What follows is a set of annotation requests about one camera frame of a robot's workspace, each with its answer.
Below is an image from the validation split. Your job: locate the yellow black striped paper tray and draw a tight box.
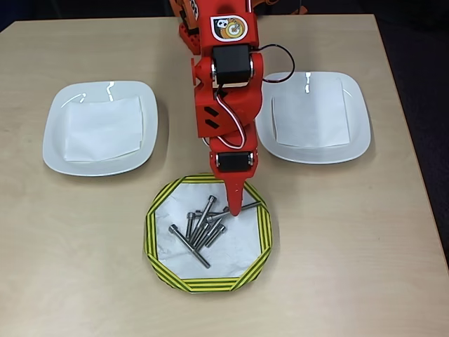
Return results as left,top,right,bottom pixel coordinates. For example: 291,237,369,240
142,172,274,293

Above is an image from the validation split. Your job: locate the white paper napkin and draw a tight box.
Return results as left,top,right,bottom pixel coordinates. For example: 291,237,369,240
272,75,351,148
64,96,145,163

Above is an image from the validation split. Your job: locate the white square ceramic plate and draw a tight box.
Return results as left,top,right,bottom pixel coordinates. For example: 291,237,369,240
41,80,159,178
254,71,372,165

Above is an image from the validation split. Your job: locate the white red servo cable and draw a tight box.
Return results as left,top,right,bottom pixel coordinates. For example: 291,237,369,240
201,86,247,150

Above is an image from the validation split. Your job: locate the black red servo cable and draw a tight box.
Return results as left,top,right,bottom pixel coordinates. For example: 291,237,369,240
250,43,295,85

